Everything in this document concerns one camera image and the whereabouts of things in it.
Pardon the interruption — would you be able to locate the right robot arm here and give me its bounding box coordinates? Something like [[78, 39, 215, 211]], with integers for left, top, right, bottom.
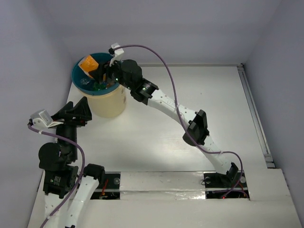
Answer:
[[89, 59, 238, 186]]

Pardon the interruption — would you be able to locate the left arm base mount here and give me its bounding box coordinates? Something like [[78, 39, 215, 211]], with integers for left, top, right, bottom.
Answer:
[[91, 172, 121, 200]]

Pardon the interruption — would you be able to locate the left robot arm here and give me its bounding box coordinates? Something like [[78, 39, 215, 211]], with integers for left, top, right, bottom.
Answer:
[[33, 97, 108, 228]]

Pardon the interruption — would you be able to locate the aluminium rail right edge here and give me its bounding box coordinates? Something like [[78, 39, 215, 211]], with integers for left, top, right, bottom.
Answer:
[[237, 64, 276, 169]]

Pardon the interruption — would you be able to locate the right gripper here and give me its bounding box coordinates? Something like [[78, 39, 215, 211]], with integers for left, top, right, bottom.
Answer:
[[89, 55, 133, 90]]

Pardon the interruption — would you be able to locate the green plastic soda bottle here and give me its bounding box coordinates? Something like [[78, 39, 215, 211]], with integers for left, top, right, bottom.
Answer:
[[93, 82, 110, 91]]

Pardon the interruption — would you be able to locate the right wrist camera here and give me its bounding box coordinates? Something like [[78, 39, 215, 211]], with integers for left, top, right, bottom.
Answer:
[[108, 43, 124, 66]]

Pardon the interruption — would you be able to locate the small orange juice bottle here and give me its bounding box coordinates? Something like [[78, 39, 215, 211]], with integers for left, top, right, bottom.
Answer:
[[78, 55, 99, 79]]

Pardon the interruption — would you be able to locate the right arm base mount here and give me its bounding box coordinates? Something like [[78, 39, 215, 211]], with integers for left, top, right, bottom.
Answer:
[[201, 171, 249, 199]]

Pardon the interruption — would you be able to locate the teal and cream bin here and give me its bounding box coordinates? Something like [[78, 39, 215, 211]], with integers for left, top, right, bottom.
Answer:
[[71, 53, 126, 118]]

